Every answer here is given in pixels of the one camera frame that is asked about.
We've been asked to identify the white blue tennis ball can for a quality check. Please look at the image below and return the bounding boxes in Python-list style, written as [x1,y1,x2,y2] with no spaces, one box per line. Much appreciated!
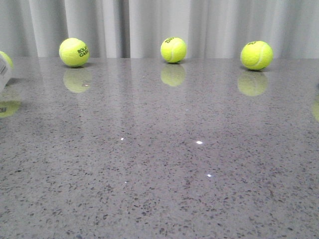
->
[0,55,12,92]

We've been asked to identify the middle yellow tennis ball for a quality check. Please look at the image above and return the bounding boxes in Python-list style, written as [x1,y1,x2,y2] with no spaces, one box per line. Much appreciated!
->
[160,37,187,63]

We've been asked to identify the yellow tennis ball Roland Garros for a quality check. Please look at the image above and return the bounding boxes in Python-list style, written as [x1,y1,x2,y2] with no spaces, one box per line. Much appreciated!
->
[59,38,90,67]

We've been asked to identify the right yellow tennis ball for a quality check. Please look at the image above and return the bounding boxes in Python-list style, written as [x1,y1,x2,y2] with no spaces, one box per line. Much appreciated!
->
[240,41,273,70]

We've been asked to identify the far-left yellow tennis ball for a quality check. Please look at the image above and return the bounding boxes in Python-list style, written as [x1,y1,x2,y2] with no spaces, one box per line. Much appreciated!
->
[0,51,13,69]

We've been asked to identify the grey curtain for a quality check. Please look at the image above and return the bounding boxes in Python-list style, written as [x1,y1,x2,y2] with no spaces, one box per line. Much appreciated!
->
[0,0,319,58]

